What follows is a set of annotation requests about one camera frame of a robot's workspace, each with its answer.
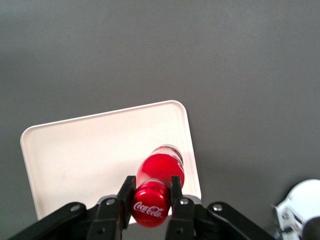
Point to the red coke bottle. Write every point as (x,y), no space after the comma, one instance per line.
(160,170)

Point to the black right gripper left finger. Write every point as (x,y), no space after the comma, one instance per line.
(107,220)

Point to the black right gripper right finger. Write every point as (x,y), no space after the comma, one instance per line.
(185,220)

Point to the white rectangular plastic tray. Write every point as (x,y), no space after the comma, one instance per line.
(87,155)

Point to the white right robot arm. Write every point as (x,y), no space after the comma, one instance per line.
(302,197)

